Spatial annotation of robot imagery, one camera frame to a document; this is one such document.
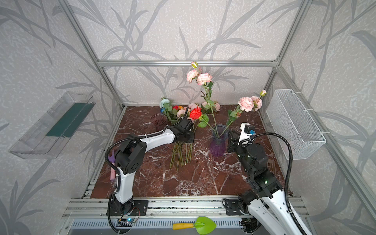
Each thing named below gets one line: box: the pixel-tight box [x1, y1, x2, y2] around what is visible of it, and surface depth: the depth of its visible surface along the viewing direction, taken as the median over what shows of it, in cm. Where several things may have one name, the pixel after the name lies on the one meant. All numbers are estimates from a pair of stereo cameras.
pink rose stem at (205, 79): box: [187, 61, 221, 138], surface depth 72 cm
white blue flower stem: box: [159, 96, 173, 125], surface depth 111 cm
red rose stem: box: [189, 106, 219, 138], surface depth 77 cm
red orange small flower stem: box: [172, 105, 184, 116], surface depth 107 cm
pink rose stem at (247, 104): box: [218, 89, 268, 139], surface depth 70 cm
